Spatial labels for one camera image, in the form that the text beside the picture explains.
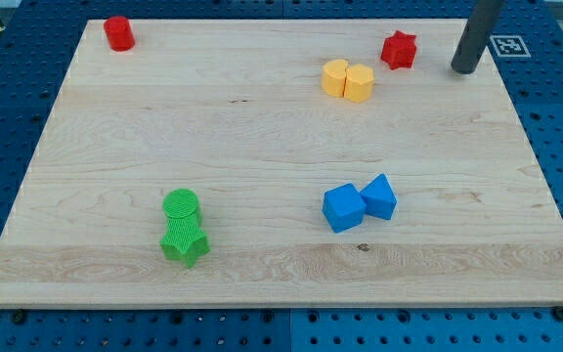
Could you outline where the green star block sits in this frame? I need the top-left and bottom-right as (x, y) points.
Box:
(159, 214), (210, 268)

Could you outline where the red star block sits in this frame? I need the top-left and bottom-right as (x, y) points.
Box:
(380, 30), (417, 70)

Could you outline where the blue cube block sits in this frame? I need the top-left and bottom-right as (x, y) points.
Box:
(322, 183), (367, 233)

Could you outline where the light wooden board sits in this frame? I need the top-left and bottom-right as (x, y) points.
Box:
(0, 20), (563, 310)

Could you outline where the blue triangle block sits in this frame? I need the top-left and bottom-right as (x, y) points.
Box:
(360, 174), (398, 220)

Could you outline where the green cylinder block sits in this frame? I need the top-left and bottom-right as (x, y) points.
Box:
(162, 189), (202, 225)

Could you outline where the yellow half-round block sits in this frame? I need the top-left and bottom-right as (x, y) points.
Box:
(321, 59), (349, 98)

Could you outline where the yellow hexagon block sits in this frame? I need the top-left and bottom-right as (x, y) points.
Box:
(343, 64), (374, 103)

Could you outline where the red cylinder block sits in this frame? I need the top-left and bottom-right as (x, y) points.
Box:
(104, 16), (135, 52)

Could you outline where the white fiducial marker tag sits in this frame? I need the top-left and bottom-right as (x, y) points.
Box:
(490, 34), (531, 58)

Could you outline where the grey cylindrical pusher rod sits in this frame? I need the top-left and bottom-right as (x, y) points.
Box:
(451, 0), (505, 74)

